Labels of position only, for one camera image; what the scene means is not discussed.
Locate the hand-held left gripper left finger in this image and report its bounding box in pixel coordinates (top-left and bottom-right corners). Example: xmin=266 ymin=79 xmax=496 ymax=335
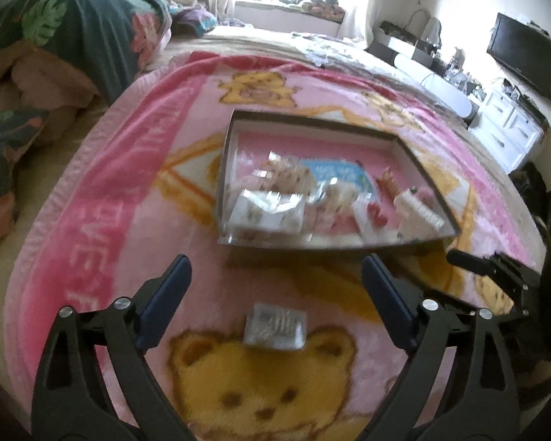
xmin=31 ymin=254 xmax=198 ymax=441

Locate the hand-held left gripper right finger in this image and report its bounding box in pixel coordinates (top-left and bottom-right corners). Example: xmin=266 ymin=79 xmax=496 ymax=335
xmin=356 ymin=254 xmax=519 ymax=441

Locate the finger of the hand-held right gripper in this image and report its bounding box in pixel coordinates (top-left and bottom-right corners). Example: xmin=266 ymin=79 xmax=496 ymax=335
xmin=447 ymin=249 xmax=540 ymax=313

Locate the white hair clip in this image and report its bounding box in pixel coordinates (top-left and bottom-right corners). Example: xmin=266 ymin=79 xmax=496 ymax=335
xmin=392 ymin=188 xmax=445 ymax=230

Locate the clear plastic jewelry packet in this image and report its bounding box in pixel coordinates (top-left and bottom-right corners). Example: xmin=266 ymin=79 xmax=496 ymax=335
xmin=243 ymin=303 xmax=308 ymax=351

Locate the dark bag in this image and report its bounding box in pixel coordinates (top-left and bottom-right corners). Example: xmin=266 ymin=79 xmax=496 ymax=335
xmin=509 ymin=161 xmax=551 ymax=249

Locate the blue card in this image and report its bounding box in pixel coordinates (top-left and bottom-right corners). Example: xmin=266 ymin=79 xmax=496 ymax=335
xmin=303 ymin=158 xmax=382 ymax=203

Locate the pink bear printed blanket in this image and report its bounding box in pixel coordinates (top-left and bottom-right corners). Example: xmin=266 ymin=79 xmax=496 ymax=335
xmin=2 ymin=50 xmax=547 ymax=441

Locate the white drawer cabinet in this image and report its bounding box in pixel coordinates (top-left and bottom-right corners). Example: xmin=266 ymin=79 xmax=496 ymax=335
xmin=468 ymin=89 xmax=546 ymax=173

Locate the white bed footboard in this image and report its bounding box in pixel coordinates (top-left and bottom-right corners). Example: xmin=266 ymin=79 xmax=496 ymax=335
xmin=395 ymin=53 xmax=476 ymax=120

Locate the black television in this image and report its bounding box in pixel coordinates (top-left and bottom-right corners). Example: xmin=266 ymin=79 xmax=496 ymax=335
xmin=487 ymin=13 xmax=551 ymax=101

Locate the metal kettle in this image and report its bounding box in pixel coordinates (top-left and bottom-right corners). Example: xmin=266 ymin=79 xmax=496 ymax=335
xmin=445 ymin=48 xmax=469 ymax=74

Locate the clear plastic sheet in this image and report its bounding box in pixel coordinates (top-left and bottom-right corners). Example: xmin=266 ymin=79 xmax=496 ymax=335
xmin=291 ymin=30 xmax=377 ymax=72

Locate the bed with tan sheet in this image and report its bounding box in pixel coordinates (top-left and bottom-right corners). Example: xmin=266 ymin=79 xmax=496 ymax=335
xmin=0 ymin=23 xmax=551 ymax=377

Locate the purple and teal cloth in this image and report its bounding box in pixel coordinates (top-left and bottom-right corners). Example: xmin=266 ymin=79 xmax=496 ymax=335
xmin=172 ymin=7 xmax=219 ymax=37

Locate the dark floral duvet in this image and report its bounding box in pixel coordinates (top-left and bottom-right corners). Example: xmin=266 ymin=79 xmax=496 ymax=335
xmin=0 ymin=0 xmax=173 ymax=244

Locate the clutter on window sill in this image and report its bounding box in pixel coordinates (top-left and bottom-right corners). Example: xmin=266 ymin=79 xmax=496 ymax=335
xmin=280 ymin=0 xmax=347 ymax=21

